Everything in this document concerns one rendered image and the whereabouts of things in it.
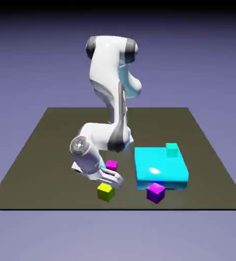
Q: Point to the small purple cube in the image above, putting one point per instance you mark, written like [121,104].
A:
[155,192]

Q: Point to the small magenta cube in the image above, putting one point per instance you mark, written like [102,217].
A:
[112,165]

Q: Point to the large cyan box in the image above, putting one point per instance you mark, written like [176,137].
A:
[160,167]

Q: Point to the small teal cube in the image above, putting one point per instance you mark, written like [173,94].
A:
[172,150]

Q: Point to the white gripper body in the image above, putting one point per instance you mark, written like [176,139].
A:
[109,177]

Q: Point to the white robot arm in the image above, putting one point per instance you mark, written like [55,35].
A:
[103,67]

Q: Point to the small yellow cube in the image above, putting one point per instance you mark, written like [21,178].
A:
[105,192]

